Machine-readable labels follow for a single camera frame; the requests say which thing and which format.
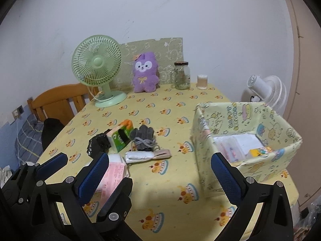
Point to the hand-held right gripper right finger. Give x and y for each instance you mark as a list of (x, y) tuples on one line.
[(223, 178)]

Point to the grey knit gloves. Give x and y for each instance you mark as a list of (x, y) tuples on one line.
[(144, 135)]

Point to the white plastic packets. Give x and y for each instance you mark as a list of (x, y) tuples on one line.
[(238, 145)]

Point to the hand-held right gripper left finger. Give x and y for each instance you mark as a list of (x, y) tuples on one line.
[(92, 178)]

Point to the cotton swab container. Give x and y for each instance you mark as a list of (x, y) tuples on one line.
[(202, 82)]

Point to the pink door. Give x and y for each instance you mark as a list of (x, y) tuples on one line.
[(296, 80)]

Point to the green tissue pack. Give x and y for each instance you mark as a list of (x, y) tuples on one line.
[(120, 136)]

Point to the white standing fan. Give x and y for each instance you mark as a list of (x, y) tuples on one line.
[(260, 89)]

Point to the black plastic bag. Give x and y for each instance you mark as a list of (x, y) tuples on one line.
[(96, 143)]

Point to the green desk fan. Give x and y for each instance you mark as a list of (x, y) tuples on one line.
[(96, 62)]

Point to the yellow printed tablecloth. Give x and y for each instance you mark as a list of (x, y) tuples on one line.
[(155, 100)]

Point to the glass jar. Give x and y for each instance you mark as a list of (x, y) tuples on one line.
[(181, 77)]

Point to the wooden chair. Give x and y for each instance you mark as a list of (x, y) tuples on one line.
[(57, 100)]

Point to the pink pack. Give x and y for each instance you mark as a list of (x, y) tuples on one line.
[(115, 173)]

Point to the blue plaid bedding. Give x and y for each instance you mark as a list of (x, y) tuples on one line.
[(27, 135)]

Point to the clear plastic bag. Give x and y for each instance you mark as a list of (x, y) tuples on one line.
[(311, 213)]

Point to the wall outlet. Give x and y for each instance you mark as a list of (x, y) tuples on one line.
[(18, 111)]

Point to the yellow cartoon cushion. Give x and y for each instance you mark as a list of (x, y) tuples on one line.
[(265, 173)]

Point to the small yellow packet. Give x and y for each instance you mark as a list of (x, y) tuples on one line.
[(257, 153)]

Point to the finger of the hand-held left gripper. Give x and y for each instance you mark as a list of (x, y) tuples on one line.
[(115, 205), (54, 162)]

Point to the purple plush toy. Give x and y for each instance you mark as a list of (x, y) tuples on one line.
[(145, 80)]

